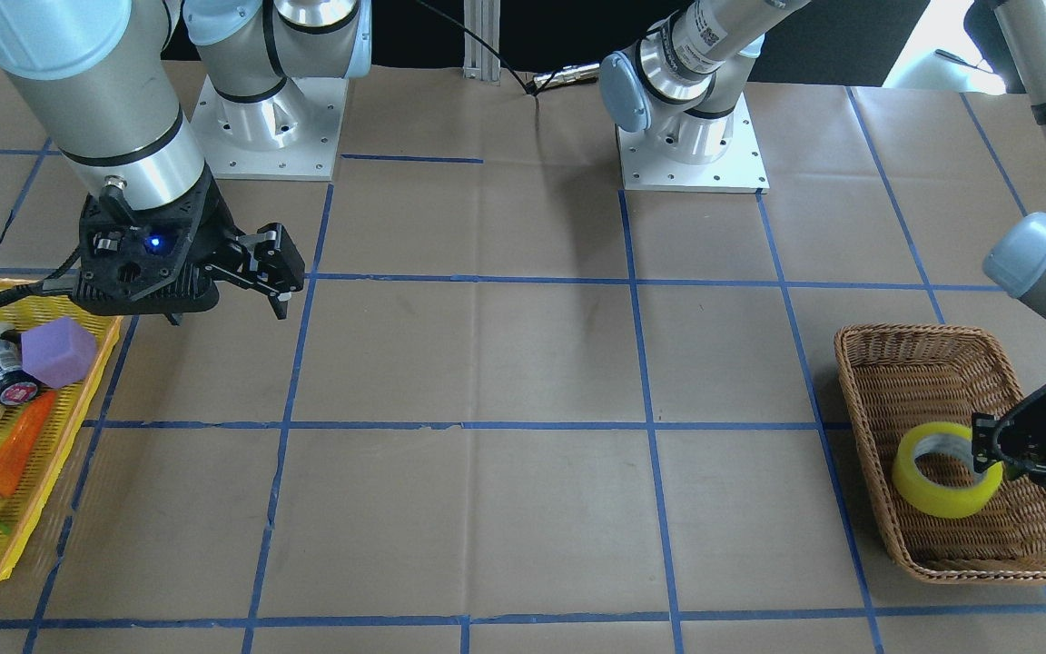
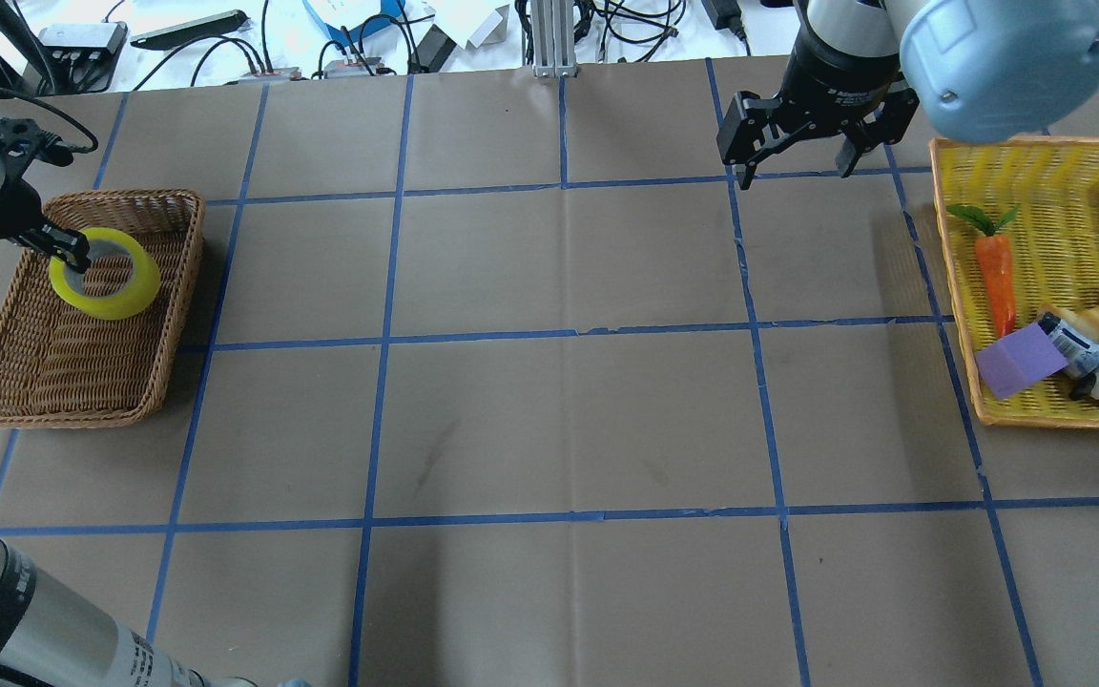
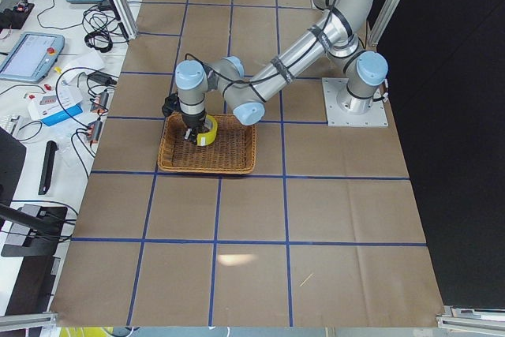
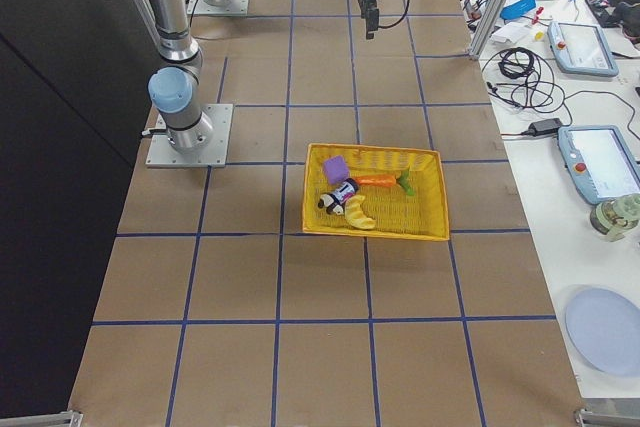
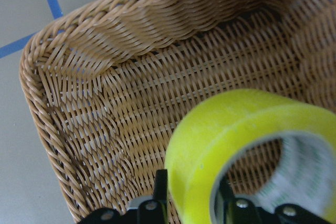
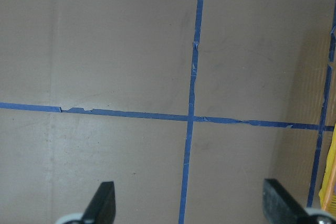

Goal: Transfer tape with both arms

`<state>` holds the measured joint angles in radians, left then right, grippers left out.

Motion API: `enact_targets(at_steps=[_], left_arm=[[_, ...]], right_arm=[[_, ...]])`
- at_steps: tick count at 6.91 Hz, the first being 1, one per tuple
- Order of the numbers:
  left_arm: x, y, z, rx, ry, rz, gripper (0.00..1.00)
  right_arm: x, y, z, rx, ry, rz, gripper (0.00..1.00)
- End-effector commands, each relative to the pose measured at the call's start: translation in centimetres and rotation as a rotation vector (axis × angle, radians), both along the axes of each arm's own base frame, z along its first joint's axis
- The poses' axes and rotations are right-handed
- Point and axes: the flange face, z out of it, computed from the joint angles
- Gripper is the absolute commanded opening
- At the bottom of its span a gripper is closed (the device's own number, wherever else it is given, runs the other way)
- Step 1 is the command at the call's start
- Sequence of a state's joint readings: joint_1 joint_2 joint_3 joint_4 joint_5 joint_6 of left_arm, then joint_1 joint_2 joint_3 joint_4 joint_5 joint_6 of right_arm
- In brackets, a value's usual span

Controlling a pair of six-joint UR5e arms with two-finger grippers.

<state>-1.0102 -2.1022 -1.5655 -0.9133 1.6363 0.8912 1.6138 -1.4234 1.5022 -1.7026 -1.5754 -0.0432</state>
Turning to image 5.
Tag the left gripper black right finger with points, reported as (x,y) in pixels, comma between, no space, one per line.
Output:
(252,208)

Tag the yellow tape roll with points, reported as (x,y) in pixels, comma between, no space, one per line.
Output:
(218,132)

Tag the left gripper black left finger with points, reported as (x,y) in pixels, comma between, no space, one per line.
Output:
(143,209)

